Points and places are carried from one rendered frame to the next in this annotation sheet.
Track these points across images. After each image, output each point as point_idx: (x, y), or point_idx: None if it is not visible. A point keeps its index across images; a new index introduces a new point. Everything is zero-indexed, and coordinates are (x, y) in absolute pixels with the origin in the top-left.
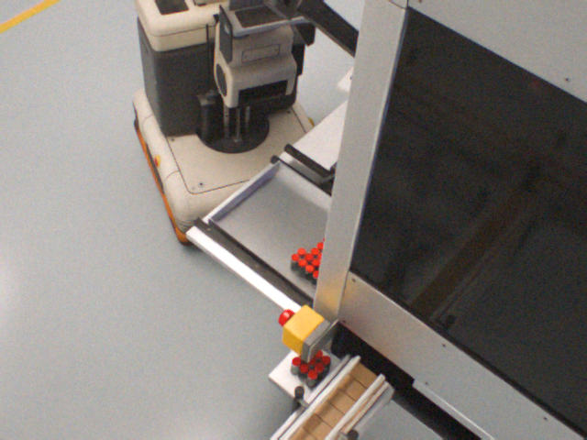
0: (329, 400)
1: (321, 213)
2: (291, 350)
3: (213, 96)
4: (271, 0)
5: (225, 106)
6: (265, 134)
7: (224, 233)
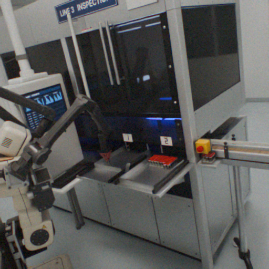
0: (220, 148)
1: (141, 170)
2: None
3: None
4: (96, 105)
5: None
6: None
7: (158, 182)
